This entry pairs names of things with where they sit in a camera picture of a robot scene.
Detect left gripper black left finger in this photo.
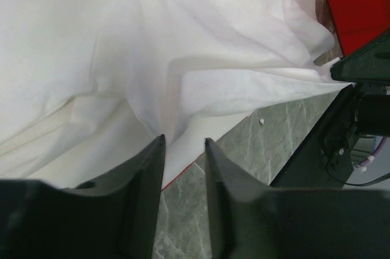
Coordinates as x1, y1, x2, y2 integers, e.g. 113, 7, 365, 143
1, 136, 165, 258

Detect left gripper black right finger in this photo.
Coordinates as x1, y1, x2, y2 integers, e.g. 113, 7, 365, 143
205, 138, 389, 258

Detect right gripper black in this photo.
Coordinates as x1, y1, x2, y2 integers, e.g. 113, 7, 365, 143
271, 32, 390, 188

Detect white t shirt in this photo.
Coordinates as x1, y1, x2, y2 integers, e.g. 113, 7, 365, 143
1, 0, 345, 188

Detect red plastic bin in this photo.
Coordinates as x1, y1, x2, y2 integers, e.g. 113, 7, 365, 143
327, 0, 389, 55

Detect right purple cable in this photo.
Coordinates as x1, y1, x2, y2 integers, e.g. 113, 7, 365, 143
359, 137, 389, 173

